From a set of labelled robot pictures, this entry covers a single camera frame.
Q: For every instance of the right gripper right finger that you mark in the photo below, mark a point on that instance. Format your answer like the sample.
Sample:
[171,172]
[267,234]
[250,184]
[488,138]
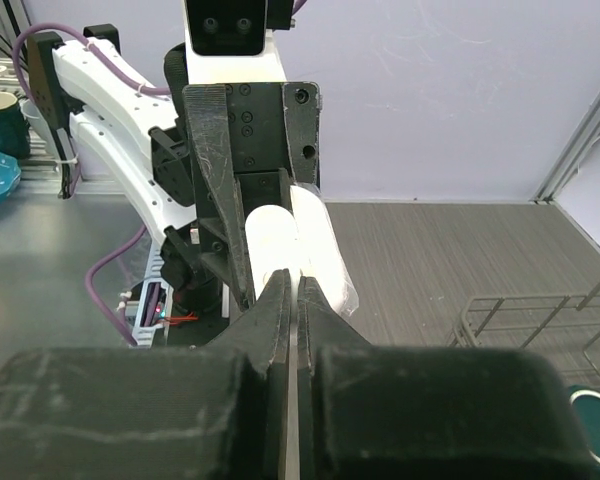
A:
[387,412]

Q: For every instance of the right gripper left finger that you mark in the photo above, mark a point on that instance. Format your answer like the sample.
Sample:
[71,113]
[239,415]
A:
[212,412]

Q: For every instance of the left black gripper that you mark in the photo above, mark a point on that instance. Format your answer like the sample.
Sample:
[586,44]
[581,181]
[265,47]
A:
[246,140]

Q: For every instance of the white oval earbud case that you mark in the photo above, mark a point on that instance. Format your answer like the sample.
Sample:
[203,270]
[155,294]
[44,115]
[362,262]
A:
[301,240]

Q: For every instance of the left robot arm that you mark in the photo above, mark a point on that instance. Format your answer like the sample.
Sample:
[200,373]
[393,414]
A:
[81,84]

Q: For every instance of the dark teal cup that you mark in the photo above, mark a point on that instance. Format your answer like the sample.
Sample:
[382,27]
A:
[14,129]

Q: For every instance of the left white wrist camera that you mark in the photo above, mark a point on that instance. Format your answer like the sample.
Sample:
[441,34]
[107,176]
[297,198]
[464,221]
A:
[232,41]

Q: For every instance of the grey wire dish rack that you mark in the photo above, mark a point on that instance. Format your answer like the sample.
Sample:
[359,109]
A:
[564,327]

